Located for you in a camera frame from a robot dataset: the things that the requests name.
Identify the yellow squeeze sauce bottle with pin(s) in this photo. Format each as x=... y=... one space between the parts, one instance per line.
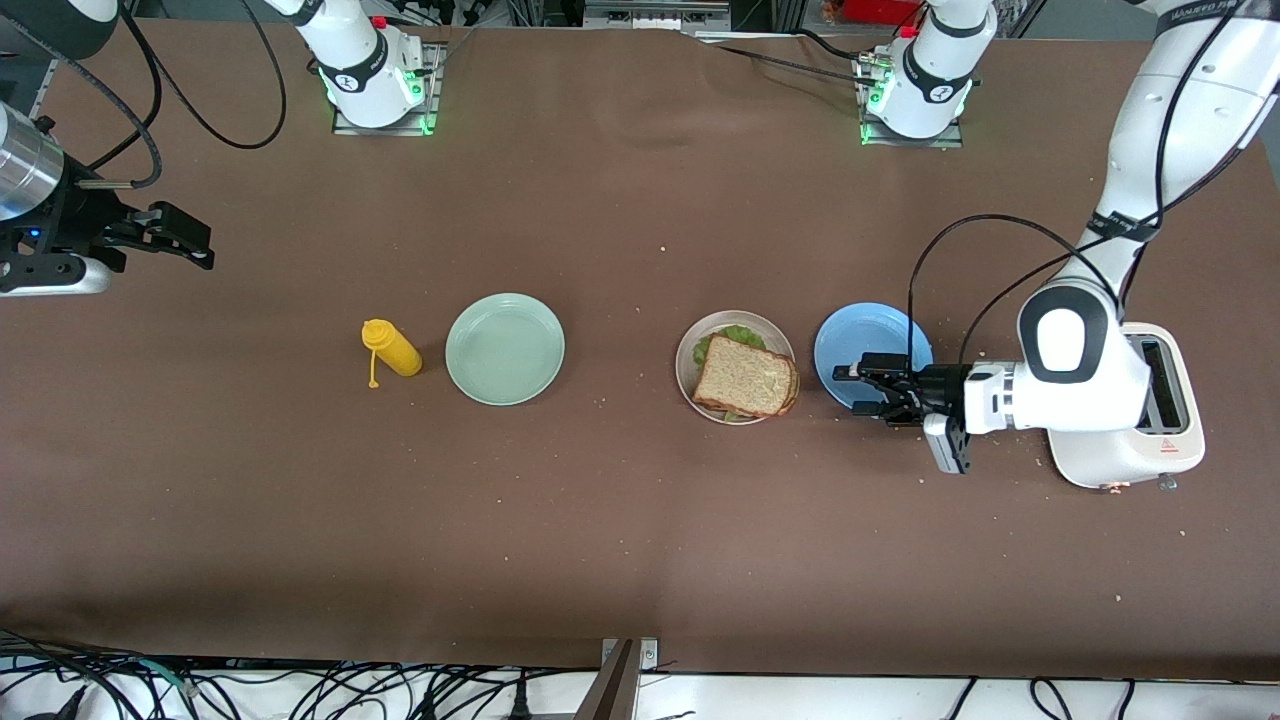
x=395 y=350

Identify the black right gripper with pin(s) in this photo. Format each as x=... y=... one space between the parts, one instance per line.
x=78 y=217

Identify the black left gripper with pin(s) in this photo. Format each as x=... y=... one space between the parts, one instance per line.
x=938 y=384

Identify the white two-slot toaster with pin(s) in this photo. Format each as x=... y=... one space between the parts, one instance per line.
x=1170 y=400

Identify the beige round plate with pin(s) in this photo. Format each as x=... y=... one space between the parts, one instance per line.
x=688 y=375

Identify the dark grey metal beam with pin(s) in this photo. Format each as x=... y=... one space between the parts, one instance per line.
x=612 y=690

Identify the brown bread slice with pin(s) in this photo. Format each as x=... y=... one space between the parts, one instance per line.
x=796 y=385
x=745 y=378

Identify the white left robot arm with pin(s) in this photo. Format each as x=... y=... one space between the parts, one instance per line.
x=1090 y=370

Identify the grey power strip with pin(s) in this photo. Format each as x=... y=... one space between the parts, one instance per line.
x=655 y=15

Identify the green lettuce leaf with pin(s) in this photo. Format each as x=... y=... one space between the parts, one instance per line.
x=745 y=333

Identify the red box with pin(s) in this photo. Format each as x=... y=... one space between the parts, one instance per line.
x=880 y=10

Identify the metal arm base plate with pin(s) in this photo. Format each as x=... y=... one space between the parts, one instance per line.
x=432 y=80
x=910 y=140

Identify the small metal table bracket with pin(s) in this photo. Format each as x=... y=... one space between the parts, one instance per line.
x=648 y=652

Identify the black power plug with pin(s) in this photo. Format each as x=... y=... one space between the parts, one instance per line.
x=518 y=700

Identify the blue round plate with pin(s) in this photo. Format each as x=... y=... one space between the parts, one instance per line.
x=870 y=335

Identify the mint green round plate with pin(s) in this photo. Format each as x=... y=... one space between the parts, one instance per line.
x=505 y=350

